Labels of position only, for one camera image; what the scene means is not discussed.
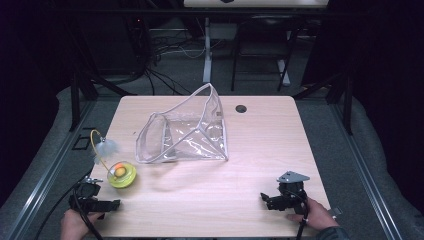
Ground black chair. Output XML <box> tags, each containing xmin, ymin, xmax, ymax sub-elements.
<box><xmin>230</xmin><ymin>14</ymin><xmax>303</xmax><ymax>93</ymax></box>

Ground aluminium floor rail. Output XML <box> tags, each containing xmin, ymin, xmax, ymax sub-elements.
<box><xmin>5</xmin><ymin>99</ymin><xmax>96</xmax><ymax>240</ymax></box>
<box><xmin>329</xmin><ymin>99</ymin><xmax>406</xmax><ymax>240</ymax></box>

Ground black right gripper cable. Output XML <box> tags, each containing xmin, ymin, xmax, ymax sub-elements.
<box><xmin>289</xmin><ymin>189</ymin><xmax>310</xmax><ymax>240</ymax></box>

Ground black metal frame post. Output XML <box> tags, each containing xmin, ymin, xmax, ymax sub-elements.
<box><xmin>342</xmin><ymin>71</ymin><xmax>355</xmax><ymax>136</ymax></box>
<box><xmin>68</xmin><ymin>63</ymin><xmax>82</xmax><ymax>132</ymax></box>

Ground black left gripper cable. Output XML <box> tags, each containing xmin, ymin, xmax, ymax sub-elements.
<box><xmin>32</xmin><ymin>171</ymin><xmax>105</xmax><ymax>240</ymax></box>

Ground white desk leg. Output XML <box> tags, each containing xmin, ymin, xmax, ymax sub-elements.
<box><xmin>202</xmin><ymin>17</ymin><xmax>215</xmax><ymax>84</ymax></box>

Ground yellow-green feather cat toy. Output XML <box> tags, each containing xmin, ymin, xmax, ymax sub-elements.
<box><xmin>89</xmin><ymin>129</ymin><xmax>138</xmax><ymax>190</ymax></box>

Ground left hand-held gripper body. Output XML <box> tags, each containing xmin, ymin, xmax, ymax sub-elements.
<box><xmin>68</xmin><ymin>176</ymin><xmax>105</xmax><ymax>214</ymax></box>

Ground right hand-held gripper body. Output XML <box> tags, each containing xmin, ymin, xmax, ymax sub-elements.
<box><xmin>275</xmin><ymin>170</ymin><xmax>311</xmax><ymax>215</ymax></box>

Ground clear plastic zip bag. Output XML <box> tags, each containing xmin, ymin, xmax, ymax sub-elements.
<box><xmin>134</xmin><ymin>82</ymin><xmax>230</xmax><ymax>165</ymax></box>

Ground person's right hand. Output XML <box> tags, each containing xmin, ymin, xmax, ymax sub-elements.
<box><xmin>286</xmin><ymin>196</ymin><xmax>340</xmax><ymax>232</ymax></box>

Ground person's left hand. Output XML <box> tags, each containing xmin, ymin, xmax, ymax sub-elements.
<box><xmin>60</xmin><ymin>209</ymin><xmax>105</xmax><ymax>240</ymax></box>

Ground black floor cables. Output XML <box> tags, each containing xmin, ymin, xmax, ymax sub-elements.
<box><xmin>141</xmin><ymin>33</ymin><xmax>208</xmax><ymax>97</ymax></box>

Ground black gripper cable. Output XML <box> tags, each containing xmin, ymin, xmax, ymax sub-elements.
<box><xmin>289</xmin><ymin>189</ymin><xmax>310</xmax><ymax>240</ymax></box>
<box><xmin>32</xmin><ymin>171</ymin><xmax>105</xmax><ymax>240</ymax></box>

